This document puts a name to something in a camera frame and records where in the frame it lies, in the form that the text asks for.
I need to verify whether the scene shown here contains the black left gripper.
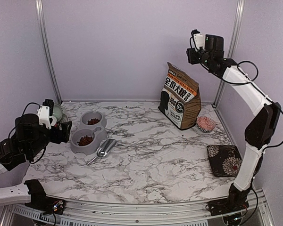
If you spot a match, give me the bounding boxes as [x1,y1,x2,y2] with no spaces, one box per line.
[27,121,72,158]

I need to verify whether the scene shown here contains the grey double pet bowl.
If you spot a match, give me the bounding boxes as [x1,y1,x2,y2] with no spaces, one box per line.
[70,111,107,155]

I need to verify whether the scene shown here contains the brown dog food bag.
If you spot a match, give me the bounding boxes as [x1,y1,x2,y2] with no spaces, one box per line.
[158,62,201,130]

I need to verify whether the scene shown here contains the metal food scoop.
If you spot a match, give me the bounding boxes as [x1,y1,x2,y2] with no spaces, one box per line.
[87,139,117,165]

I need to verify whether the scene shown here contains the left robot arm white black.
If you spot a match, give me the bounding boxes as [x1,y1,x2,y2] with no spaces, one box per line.
[0,113,72,210]

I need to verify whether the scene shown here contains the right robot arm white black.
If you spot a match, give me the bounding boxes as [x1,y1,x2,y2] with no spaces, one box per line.
[186,30,283,216]

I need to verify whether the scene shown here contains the white orange bowl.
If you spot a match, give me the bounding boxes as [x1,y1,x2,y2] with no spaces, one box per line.
[49,116,57,126]

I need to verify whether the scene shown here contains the green ceramic bowl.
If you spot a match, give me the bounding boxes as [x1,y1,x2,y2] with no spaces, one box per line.
[52,104,63,121]

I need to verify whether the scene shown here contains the brown kibble in bowls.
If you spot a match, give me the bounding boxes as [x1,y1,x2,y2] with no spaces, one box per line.
[77,118,100,146]

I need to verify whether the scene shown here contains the red patterned small bowl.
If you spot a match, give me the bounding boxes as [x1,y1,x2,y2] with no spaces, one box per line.
[197,116,216,133]

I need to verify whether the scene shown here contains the black floral square plate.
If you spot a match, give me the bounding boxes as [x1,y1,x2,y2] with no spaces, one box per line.
[207,145,242,178]

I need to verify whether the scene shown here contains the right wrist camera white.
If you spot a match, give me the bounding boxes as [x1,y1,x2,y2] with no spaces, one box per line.
[191,29,205,51]

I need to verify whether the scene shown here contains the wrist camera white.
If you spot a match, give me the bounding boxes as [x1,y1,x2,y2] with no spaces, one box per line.
[191,29,205,51]
[37,99,54,129]

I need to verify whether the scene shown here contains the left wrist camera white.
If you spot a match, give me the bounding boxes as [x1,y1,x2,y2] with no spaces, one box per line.
[37,99,54,129]

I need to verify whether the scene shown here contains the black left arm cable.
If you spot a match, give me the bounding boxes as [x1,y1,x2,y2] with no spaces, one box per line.
[8,102,51,164]

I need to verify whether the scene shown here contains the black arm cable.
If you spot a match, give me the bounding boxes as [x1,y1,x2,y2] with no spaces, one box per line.
[202,60,283,148]
[8,102,51,164]

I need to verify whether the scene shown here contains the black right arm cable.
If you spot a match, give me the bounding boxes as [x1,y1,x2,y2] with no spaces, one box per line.
[202,60,283,148]

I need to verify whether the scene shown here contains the right aluminium frame post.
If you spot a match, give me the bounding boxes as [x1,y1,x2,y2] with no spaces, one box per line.
[213,0,245,108]

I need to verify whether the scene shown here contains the aluminium frame post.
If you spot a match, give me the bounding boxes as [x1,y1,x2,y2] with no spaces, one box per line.
[213,0,245,108]
[35,0,63,104]

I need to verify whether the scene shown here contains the left aluminium frame post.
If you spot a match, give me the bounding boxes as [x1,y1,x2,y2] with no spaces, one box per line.
[35,0,63,104]

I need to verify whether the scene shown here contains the front aluminium rail base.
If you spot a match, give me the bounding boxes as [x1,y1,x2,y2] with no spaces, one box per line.
[0,189,274,226]

